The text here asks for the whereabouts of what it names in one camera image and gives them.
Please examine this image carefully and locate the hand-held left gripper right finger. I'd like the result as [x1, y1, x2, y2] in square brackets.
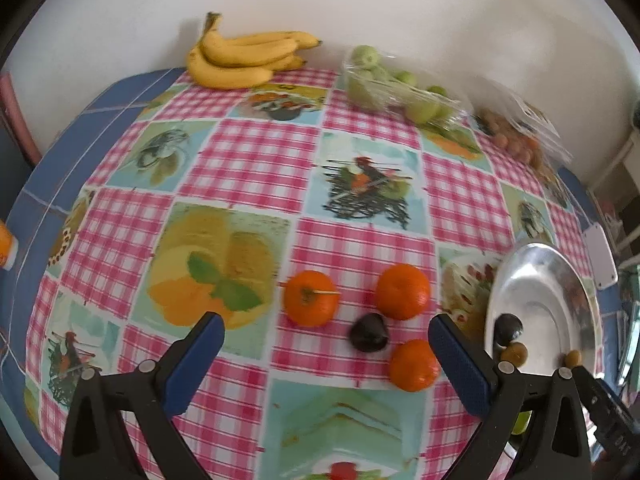
[429, 313, 593, 480]

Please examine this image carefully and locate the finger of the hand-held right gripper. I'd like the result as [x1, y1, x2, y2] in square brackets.
[574, 366, 613, 418]

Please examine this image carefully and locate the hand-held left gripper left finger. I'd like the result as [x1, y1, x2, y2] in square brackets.
[60, 311, 226, 480]

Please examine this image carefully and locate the orange mandarin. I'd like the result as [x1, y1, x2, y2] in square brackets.
[283, 270, 341, 328]
[389, 339, 442, 393]
[375, 263, 432, 321]

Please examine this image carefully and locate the dark purple plum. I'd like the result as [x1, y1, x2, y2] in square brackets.
[494, 312, 525, 347]
[348, 312, 390, 352]

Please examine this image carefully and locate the round steel bowl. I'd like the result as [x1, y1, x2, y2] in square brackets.
[484, 242, 601, 378]

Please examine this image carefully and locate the white power box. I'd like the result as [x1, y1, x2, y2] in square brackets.
[582, 223, 618, 290]

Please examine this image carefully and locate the pink checked tablecloth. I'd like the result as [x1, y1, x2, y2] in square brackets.
[22, 67, 608, 480]

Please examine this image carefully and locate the orange and white bottle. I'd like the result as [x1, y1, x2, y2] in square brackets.
[0, 220, 20, 271]

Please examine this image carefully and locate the pile of brown longans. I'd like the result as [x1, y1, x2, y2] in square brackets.
[475, 112, 543, 166]

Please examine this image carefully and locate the clear bag of brown fruit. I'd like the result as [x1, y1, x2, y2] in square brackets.
[472, 95, 573, 171]

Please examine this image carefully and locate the pile of green jujubes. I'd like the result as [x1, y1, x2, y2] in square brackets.
[349, 45, 451, 127]

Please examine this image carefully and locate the clear plastic jujube container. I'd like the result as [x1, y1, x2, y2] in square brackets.
[341, 45, 473, 133]

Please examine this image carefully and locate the yellow banana bunch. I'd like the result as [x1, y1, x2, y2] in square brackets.
[186, 11, 323, 91]

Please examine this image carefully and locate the pink chair frame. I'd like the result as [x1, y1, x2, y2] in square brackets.
[0, 72, 43, 166]

